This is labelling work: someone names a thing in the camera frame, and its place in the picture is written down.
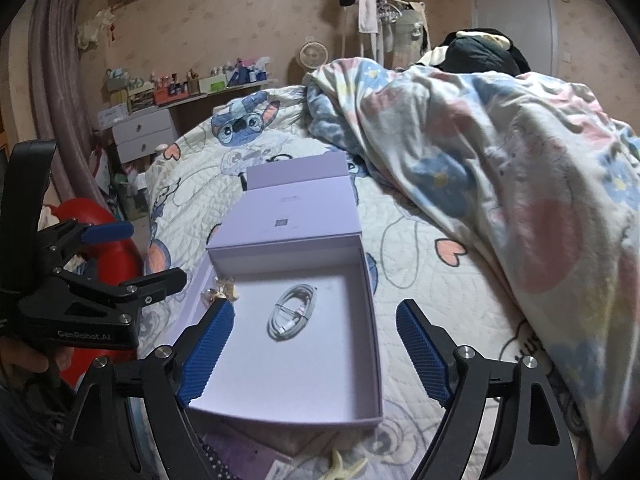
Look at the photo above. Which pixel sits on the floral blanket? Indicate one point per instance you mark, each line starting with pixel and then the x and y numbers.
pixel 500 160

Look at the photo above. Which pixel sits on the white wall switch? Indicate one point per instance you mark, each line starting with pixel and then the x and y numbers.
pixel 567 55

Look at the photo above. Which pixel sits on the person's left hand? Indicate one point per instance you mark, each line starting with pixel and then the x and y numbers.
pixel 20 357

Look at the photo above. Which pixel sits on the cartoon printed quilt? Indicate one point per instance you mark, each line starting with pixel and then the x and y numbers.
pixel 425 270

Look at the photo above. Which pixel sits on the mauve curtain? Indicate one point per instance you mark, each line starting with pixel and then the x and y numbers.
pixel 55 85

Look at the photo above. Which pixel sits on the red round object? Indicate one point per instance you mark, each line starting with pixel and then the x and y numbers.
pixel 112 260

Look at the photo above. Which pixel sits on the cream wall hanging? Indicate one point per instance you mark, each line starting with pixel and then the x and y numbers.
pixel 97 25

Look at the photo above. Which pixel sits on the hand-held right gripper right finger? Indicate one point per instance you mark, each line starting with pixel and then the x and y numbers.
pixel 422 355

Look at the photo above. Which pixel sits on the white door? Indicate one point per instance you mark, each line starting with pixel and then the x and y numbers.
pixel 515 25

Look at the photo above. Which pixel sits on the cluttered desk shelf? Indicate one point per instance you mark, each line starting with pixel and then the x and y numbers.
pixel 190 85

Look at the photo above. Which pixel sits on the purple packet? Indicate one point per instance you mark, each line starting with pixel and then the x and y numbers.
pixel 255 455

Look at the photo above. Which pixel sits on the yellow hair claw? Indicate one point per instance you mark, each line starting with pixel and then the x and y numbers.
pixel 340 462

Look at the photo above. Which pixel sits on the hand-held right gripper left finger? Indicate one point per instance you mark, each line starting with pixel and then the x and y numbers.
pixel 205 355

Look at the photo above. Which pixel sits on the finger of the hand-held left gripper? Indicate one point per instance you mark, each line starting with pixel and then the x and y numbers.
pixel 150 285
pixel 107 232

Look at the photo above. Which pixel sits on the white drawer cabinet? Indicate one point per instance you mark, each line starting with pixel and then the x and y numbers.
pixel 145 135

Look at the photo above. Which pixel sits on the translucent bow hair clip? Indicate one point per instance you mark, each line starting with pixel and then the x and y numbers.
pixel 225 291

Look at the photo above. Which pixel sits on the clothes rack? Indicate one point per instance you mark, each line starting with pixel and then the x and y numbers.
pixel 400 25

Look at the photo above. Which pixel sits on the small white fan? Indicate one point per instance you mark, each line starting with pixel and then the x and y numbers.
pixel 313 55

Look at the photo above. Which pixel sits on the lavender cardboard box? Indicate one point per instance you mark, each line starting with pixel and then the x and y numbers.
pixel 300 220

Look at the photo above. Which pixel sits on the black and white plush toy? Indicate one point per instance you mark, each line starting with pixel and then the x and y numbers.
pixel 480 55

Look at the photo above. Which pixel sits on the white towel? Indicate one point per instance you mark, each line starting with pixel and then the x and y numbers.
pixel 367 10

